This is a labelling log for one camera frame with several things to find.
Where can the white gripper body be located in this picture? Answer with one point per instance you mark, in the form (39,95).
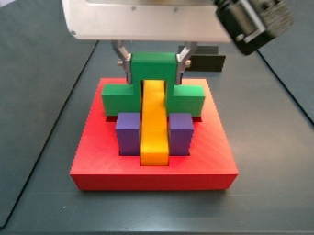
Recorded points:
(158,20)

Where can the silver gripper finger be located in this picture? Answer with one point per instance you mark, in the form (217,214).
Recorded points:
(182,59)
(125,58)

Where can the green arch block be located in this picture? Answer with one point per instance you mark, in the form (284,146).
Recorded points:
(153,68)

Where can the red base board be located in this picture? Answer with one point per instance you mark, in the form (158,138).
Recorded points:
(101,169)

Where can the black holder block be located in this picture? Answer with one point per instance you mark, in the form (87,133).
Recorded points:
(206,60)

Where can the purple block front left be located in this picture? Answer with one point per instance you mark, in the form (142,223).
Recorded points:
(128,129)

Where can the purple block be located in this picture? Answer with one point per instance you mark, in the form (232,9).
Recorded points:
(128,129)
(181,133)

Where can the purple block front right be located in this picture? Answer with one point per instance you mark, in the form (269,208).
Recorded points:
(181,133)

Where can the yellow long bar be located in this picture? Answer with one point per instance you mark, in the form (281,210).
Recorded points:
(156,148)

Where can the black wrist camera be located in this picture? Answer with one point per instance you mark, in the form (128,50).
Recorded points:
(253,21)

